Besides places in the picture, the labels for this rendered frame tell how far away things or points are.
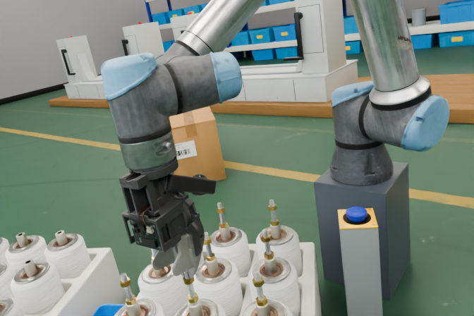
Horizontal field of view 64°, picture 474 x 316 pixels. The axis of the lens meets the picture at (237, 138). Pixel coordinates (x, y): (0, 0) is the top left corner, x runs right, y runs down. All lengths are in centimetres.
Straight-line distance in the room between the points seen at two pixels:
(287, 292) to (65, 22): 714
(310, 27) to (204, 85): 213
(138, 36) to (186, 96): 338
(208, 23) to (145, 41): 326
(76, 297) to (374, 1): 90
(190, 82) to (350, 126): 48
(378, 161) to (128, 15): 765
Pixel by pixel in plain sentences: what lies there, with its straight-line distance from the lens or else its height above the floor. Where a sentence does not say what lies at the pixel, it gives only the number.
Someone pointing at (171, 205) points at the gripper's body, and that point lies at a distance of 56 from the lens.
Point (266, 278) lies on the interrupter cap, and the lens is 76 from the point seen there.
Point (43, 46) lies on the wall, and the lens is 737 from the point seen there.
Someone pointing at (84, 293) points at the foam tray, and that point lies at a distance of 106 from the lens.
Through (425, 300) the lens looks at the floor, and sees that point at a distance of 110.
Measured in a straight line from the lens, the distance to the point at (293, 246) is 85.
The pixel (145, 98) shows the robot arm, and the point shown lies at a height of 65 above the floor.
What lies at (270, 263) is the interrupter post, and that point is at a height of 28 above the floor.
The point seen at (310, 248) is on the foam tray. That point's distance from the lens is 95.
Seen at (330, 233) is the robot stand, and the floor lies 16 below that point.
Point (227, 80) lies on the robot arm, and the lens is 55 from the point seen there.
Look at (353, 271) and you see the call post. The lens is 83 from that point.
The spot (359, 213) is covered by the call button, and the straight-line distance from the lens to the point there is 78.
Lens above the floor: 73
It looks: 18 degrees down
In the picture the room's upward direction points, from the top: 10 degrees counter-clockwise
